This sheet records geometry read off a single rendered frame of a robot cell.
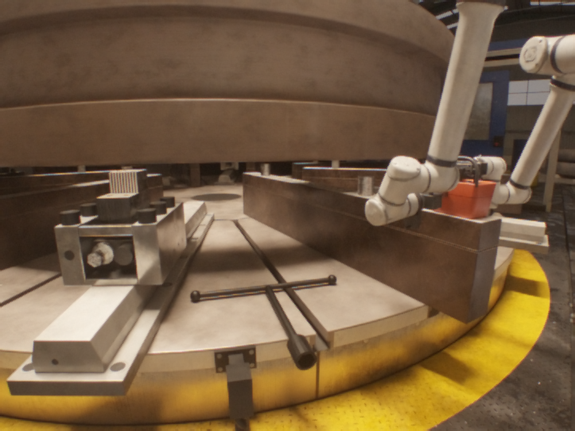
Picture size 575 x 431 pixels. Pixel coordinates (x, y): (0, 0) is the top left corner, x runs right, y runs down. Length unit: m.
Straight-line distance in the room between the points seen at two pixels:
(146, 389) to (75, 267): 0.48
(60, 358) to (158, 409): 0.42
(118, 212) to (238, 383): 0.71
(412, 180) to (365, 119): 0.84
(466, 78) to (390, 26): 1.04
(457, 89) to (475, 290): 0.69
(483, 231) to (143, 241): 1.14
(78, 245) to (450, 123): 1.22
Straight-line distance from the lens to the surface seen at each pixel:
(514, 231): 2.46
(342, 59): 1.88
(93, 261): 1.25
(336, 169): 3.48
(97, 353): 0.97
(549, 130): 1.54
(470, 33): 1.00
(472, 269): 1.25
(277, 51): 1.72
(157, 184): 3.00
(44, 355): 1.04
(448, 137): 1.01
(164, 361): 1.13
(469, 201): 1.23
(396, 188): 0.96
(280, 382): 1.25
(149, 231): 1.14
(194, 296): 1.36
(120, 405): 1.32
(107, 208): 1.27
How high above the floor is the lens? 0.93
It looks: 12 degrees down
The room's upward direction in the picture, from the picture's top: straight up
